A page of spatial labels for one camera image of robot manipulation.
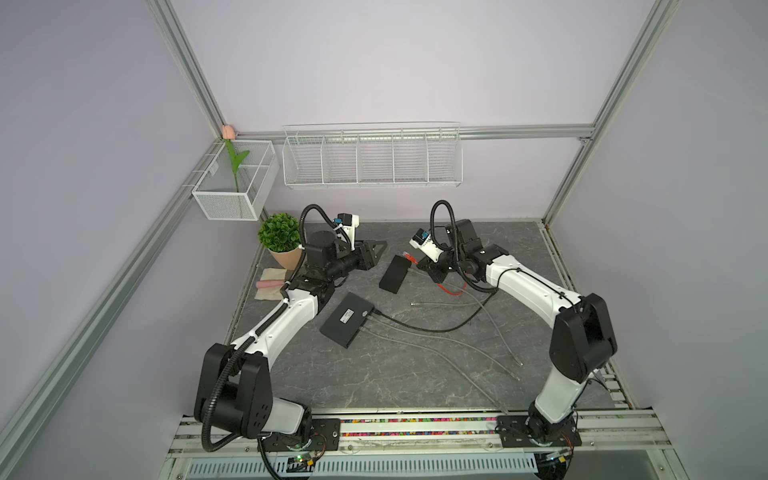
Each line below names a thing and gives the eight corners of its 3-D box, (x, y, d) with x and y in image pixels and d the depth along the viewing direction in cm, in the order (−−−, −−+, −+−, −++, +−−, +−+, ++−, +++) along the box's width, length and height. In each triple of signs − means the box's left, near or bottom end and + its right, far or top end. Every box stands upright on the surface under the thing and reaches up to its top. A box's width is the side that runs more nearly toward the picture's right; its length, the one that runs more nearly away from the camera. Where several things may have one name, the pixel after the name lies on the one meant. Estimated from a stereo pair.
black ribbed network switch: (379, 288, 104) (379, 283, 101) (394, 258, 112) (394, 254, 110) (397, 294, 102) (397, 290, 100) (411, 264, 110) (411, 259, 108)
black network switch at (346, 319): (319, 332, 93) (318, 329, 91) (348, 294, 102) (347, 290, 100) (347, 348, 90) (346, 345, 88) (374, 307, 99) (374, 304, 97)
